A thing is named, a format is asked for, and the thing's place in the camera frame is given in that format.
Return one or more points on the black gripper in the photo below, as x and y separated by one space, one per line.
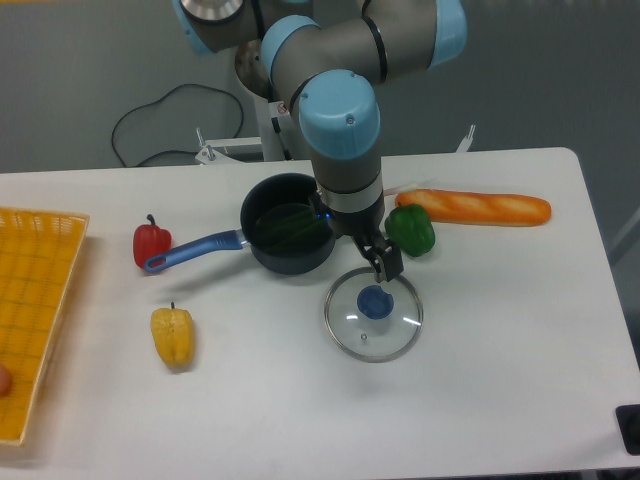
383 255

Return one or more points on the glass pot lid blue knob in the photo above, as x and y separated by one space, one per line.
371 321

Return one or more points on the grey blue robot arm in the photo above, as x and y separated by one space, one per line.
326 76

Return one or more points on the green bell pepper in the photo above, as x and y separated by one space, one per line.
410 227

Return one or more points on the orange baguette bread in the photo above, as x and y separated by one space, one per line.
486 209

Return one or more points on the yellow bell pepper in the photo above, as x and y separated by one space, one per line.
173 334

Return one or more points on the red bell pepper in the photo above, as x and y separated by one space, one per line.
149 240

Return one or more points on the black table corner device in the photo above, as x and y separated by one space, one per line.
628 421

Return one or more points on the yellow woven basket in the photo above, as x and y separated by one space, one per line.
39 251

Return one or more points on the dark saucepan blue handle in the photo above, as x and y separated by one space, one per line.
278 225

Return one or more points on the white robot stand frame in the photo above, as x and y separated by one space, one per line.
278 140

